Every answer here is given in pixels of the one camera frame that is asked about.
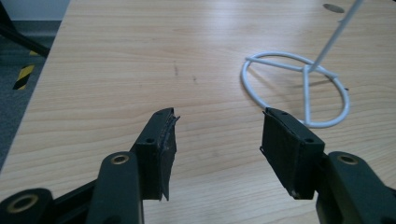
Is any grey cable hole cover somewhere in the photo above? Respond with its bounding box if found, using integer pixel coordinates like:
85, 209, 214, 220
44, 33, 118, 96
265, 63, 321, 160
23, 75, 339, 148
322, 3, 346, 14

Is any white wire stand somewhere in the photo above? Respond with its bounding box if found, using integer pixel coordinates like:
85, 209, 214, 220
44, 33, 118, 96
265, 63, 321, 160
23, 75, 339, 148
240, 0, 364, 129

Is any black metal stand leg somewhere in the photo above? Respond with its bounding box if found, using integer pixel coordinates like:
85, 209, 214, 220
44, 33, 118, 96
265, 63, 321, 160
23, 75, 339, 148
0, 1, 51, 59

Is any yellow black floor tape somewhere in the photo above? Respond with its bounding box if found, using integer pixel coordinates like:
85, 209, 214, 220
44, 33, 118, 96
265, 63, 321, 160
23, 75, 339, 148
12, 63, 35, 91

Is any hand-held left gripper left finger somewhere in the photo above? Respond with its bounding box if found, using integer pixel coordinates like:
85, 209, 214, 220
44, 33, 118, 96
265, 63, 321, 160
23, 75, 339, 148
130, 107, 181, 202

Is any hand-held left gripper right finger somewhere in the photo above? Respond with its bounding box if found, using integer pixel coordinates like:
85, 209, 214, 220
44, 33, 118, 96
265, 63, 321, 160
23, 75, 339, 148
259, 106, 326, 201

